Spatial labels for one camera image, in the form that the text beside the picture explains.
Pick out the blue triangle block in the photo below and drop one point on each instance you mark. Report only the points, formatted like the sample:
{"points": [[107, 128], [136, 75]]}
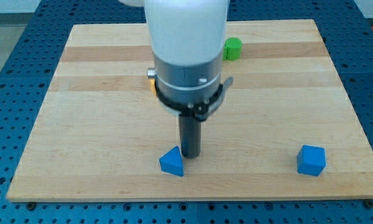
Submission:
{"points": [[171, 162]]}

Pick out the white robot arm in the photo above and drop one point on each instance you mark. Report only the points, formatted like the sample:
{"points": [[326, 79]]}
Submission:
{"points": [[187, 40]]}

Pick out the wooden board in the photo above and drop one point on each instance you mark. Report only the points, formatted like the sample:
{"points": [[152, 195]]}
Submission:
{"points": [[100, 131]]}

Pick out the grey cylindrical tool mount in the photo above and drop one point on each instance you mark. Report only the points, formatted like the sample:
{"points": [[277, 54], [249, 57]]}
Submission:
{"points": [[190, 90]]}

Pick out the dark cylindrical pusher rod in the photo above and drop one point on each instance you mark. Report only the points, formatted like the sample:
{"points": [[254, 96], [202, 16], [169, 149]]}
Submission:
{"points": [[190, 136]]}

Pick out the blue cube block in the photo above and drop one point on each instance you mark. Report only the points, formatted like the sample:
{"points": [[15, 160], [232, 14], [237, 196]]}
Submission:
{"points": [[311, 160]]}

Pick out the yellow hexagon block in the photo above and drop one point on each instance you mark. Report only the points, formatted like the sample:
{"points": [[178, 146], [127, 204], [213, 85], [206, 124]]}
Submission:
{"points": [[153, 87]]}

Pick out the green cylinder block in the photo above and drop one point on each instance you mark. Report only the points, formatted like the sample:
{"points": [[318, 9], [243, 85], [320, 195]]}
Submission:
{"points": [[232, 49]]}

